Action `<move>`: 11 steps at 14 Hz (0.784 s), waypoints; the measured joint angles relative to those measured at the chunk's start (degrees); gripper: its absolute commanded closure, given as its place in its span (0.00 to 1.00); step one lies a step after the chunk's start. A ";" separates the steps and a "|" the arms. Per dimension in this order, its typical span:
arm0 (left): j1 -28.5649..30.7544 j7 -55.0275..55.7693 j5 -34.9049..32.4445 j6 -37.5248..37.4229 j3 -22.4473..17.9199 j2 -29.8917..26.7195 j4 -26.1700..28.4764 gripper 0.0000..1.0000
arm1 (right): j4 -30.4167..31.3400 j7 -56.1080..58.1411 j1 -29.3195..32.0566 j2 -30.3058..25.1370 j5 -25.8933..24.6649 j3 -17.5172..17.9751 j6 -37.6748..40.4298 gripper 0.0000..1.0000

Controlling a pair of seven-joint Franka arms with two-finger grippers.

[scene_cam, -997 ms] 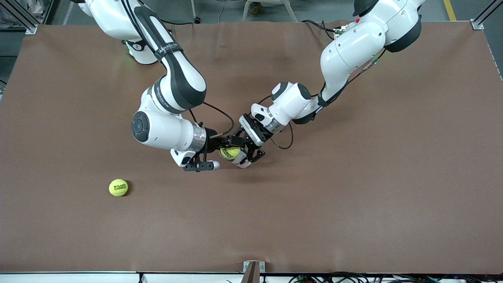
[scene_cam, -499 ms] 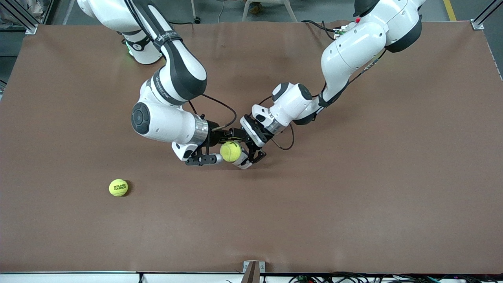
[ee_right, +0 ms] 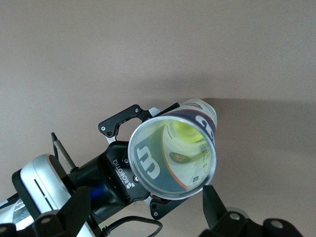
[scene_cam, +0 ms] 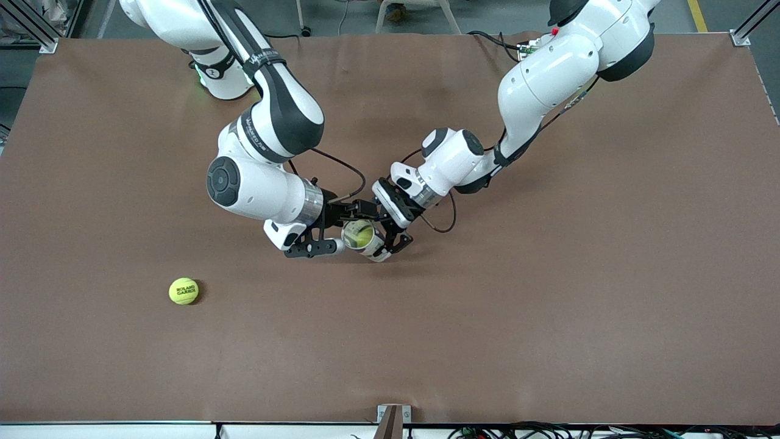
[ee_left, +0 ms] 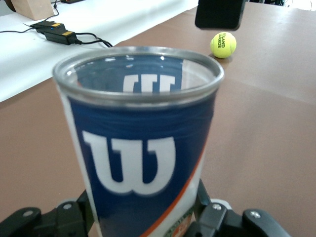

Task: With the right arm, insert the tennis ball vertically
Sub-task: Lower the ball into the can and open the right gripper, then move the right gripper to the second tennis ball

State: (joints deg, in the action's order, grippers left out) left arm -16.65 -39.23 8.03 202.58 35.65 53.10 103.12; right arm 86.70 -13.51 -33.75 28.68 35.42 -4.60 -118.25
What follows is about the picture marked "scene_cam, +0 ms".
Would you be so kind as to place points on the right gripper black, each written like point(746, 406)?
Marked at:
point(334, 211)

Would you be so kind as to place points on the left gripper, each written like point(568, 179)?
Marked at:
point(400, 235)

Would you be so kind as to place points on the yellow-green tennis ball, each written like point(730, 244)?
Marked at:
point(183, 291)
point(362, 236)

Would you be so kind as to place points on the blue white tennis ball can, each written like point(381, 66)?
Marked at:
point(381, 255)

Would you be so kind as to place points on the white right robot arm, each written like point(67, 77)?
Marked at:
point(256, 189)

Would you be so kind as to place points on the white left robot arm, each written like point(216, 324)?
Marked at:
point(548, 67)

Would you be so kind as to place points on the brown table cover sheet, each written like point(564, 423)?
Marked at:
point(390, 335)

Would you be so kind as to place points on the white pole with caster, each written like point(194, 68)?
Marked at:
point(304, 30)

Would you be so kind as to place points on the small brown floor object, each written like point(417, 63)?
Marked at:
point(399, 18)

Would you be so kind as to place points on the metal table edge bracket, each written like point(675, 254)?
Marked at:
point(393, 421)

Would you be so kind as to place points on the white stool frame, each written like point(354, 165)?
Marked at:
point(452, 21)

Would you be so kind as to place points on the white table edge rail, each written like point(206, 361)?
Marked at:
point(122, 431)

